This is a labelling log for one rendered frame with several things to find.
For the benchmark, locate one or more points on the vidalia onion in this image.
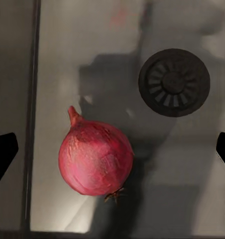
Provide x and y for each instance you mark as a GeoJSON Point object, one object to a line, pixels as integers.
{"type": "Point", "coordinates": [95, 157]}

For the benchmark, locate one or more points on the drop in sink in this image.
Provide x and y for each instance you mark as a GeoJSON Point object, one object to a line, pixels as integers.
{"type": "Point", "coordinates": [98, 56]}

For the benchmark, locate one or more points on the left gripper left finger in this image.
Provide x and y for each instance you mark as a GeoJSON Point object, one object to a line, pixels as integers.
{"type": "Point", "coordinates": [8, 151]}

